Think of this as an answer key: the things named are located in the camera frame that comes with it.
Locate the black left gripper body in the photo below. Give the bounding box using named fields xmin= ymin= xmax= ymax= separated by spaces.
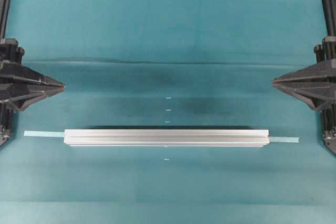
xmin=1 ymin=38 xmax=25 ymax=111

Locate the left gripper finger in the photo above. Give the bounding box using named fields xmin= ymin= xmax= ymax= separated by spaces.
xmin=1 ymin=60 xmax=65 ymax=87
xmin=1 ymin=84 xmax=65 ymax=112

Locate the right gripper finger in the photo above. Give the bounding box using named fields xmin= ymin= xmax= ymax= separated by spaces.
xmin=272 ymin=59 xmax=335 ymax=86
xmin=272 ymin=83 xmax=335 ymax=111

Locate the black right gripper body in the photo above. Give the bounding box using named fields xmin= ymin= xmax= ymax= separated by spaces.
xmin=313 ymin=36 xmax=335 ymax=112

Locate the silver aluminium extrusion rail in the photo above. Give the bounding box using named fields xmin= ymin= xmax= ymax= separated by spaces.
xmin=64 ymin=129 xmax=270 ymax=147

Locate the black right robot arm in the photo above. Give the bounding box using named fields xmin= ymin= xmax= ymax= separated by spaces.
xmin=272 ymin=36 xmax=335 ymax=154

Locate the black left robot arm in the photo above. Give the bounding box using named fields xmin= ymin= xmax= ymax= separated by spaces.
xmin=1 ymin=38 xmax=65 ymax=145

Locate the light blue tape strip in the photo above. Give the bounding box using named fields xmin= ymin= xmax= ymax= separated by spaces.
xmin=24 ymin=131 xmax=299 ymax=143

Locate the teal table cloth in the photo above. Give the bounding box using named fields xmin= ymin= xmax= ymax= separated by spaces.
xmin=1 ymin=0 xmax=335 ymax=223

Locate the black right frame post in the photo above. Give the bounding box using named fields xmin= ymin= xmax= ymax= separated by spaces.
xmin=322 ymin=0 xmax=335 ymax=36

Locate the black frame post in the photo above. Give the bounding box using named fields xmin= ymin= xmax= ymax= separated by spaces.
xmin=0 ymin=0 xmax=11 ymax=39
xmin=322 ymin=0 xmax=335 ymax=36

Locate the black left frame post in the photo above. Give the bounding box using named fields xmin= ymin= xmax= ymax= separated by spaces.
xmin=0 ymin=0 xmax=11 ymax=39

